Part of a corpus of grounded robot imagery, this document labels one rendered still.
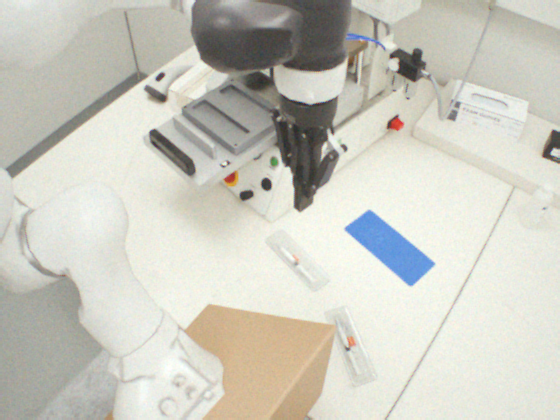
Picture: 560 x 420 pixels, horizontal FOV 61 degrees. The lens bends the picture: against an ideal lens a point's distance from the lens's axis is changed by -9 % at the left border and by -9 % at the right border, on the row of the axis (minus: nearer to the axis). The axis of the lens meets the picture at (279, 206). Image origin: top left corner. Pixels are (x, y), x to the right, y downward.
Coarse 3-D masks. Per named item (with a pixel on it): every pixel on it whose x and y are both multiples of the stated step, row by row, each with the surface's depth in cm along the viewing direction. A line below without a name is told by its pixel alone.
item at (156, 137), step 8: (152, 136) 113; (160, 136) 113; (152, 144) 116; (160, 144) 112; (168, 144) 111; (168, 152) 111; (176, 152) 109; (184, 152) 109; (176, 160) 111; (184, 160) 108; (192, 160) 108; (192, 168) 109
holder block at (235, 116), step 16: (208, 96) 124; (224, 96) 124; (240, 96) 126; (256, 96) 123; (192, 112) 120; (208, 112) 122; (224, 112) 120; (240, 112) 120; (256, 112) 122; (208, 128) 116; (224, 128) 118; (240, 128) 118; (256, 128) 116; (272, 128) 118; (224, 144) 115; (240, 144) 113
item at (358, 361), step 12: (336, 312) 112; (348, 312) 111; (336, 324) 110; (348, 324) 110; (336, 336) 108; (348, 336) 108; (360, 336) 108; (348, 348) 106; (360, 348) 106; (348, 360) 104; (360, 360) 104; (360, 372) 103; (372, 372) 102
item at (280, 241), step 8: (280, 232) 125; (272, 240) 124; (280, 240) 124; (288, 240) 124; (280, 248) 122; (288, 248) 122; (296, 248) 122; (288, 256) 121; (296, 256) 121; (304, 256) 121; (296, 264) 119; (304, 264) 119; (312, 264) 119; (304, 272) 118; (312, 272) 118; (320, 272) 118; (312, 280) 117; (320, 280) 117; (312, 288) 115
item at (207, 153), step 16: (160, 128) 120; (176, 128) 119; (192, 128) 114; (176, 144) 117; (192, 144) 116; (208, 144) 111; (256, 144) 116; (272, 144) 120; (208, 160) 113; (224, 160) 113; (240, 160) 114; (192, 176) 110; (208, 176) 110; (224, 176) 113
